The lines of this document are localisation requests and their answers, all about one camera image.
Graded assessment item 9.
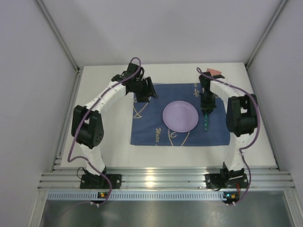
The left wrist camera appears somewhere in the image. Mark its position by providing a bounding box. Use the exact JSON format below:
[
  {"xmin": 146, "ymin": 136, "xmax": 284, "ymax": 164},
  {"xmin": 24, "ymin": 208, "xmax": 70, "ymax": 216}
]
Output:
[{"xmin": 126, "ymin": 63, "xmax": 144, "ymax": 81}]

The spoon with green handle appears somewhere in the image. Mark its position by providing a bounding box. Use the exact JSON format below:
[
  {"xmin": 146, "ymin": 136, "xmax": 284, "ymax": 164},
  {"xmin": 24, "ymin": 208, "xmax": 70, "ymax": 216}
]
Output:
[{"xmin": 204, "ymin": 113, "xmax": 210, "ymax": 131}]

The aluminium frame rail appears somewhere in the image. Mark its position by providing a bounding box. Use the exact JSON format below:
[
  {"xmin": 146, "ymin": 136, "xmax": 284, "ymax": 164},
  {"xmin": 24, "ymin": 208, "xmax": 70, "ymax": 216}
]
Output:
[{"xmin": 38, "ymin": 167, "xmax": 295, "ymax": 191}]

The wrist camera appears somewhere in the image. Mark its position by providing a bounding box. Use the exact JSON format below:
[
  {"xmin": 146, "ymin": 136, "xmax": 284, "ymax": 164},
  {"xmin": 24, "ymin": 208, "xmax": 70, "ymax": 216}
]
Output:
[
  {"xmin": 126, "ymin": 63, "xmax": 144, "ymax": 81},
  {"xmin": 199, "ymin": 71, "xmax": 225, "ymax": 92}
]

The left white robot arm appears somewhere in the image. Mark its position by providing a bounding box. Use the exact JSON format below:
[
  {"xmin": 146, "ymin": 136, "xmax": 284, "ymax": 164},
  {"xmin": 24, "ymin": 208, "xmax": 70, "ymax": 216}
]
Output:
[{"xmin": 67, "ymin": 73, "xmax": 158, "ymax": 176}]

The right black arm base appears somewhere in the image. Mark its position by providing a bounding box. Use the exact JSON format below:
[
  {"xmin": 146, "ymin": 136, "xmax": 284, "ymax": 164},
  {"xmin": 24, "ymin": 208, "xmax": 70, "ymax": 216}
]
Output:
[{"xmin": 205, "ymin": 162, "xmax": 249, "ymax": 191}]

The orange plastic cup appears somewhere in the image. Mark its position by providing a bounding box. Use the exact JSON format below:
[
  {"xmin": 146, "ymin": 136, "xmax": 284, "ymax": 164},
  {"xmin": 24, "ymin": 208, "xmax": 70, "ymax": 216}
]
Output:
[{"xmin": 206, "ymin": 68, "xmax": 221, "ymax": 76}]

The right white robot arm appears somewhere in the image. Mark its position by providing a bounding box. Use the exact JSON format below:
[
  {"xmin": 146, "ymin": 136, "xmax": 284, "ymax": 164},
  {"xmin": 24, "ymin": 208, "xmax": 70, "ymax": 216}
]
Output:
[{"xmin": 199, "ymin": 75, "xmax": 260, "ymax": 171}]

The purple plastic plate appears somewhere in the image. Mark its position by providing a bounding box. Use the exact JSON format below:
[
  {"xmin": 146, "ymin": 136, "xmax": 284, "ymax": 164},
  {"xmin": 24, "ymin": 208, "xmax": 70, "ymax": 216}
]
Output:
[{"xmin": 162, "ymin": 101, "xmax": 199, "ymax": 133}]

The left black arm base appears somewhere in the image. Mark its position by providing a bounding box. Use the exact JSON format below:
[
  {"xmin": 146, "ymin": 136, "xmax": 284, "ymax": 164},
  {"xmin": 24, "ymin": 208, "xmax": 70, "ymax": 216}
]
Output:
[{"xmin": 76, "ymin": 167, "xmax": 122, "ymax": 189}]

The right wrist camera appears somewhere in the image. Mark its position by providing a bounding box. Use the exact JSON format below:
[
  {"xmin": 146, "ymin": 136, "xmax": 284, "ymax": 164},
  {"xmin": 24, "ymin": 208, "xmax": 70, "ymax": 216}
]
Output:
[{"xmin": 199, "ymin": 71, "xmax": 225, "ymax": 92}]

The perforated cable duct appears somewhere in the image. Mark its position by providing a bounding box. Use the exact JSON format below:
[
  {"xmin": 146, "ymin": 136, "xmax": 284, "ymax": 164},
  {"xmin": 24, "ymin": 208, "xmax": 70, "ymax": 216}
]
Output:
[{"xmin": 47, "ymin": 191, "xmax": 239, "ymax": 201}]

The blue fish-print cloth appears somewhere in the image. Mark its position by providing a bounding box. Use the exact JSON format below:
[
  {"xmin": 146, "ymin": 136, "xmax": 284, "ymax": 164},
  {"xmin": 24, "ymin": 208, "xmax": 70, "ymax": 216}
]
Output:
[{"xmin": 131, "ymin": 83, "xmax": 231, "ymax": 147}]

